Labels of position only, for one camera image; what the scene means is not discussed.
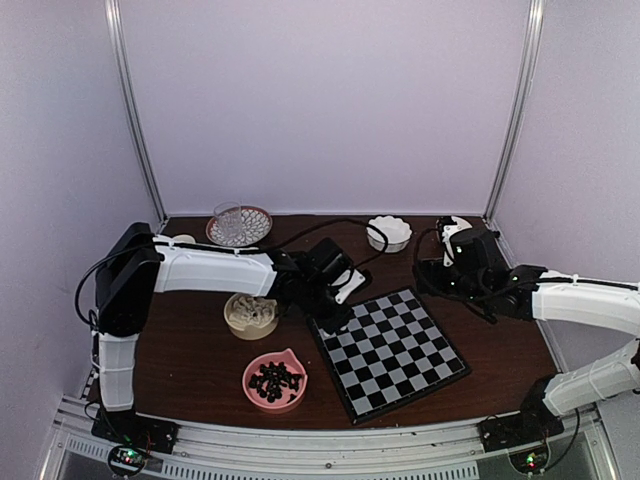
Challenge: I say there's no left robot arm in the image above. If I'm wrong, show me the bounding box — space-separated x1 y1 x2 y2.
95 223 371 444

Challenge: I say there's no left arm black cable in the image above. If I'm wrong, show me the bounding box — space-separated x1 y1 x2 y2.
74 218 389 336

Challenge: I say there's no black and white chessboard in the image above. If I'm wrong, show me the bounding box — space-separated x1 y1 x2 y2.
307 286 472 425

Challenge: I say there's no aluminium frame post left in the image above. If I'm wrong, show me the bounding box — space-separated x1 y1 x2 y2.
104 0 168 225

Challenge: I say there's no small cream bowl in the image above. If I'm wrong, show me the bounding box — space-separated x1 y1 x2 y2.
436 216 472 232

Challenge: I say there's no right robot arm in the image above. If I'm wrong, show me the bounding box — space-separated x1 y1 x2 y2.
413 224 639 442

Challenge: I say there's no white scalloped bowl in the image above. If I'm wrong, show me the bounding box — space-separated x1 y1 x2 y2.
367 215 413 254

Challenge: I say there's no cream bowl with spout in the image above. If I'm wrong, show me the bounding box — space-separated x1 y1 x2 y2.
223 293 279 341

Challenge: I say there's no aluminium frame post right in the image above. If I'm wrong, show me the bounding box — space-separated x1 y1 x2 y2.
483 0 547 224

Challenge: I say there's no pink bowl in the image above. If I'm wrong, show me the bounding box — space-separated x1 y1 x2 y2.
242 348 308 414

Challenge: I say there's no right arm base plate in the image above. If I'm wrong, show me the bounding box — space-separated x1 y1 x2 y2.
478 407 564 452

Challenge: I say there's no black chess pieces pile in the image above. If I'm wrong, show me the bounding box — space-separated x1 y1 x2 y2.
248 362 303 403

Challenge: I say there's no patterned saucer plate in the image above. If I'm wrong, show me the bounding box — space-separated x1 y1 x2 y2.
205 206 273 247

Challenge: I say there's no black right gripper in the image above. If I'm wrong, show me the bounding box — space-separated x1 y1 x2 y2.
412 258 487 310

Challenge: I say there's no white textured ceramic mug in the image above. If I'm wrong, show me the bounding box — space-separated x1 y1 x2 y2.
172 234 196 244

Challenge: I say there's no clear glass tumbler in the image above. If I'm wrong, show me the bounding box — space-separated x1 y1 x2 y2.
214 201 243 239

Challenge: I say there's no aluminium frame post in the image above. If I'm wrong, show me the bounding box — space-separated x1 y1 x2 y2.
104 0 168 225
483 0 547 224

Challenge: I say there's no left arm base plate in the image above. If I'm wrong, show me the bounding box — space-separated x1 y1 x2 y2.
91 409 179 454

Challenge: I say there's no aluminium front rail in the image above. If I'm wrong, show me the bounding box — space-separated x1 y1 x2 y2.
35 396 622 479

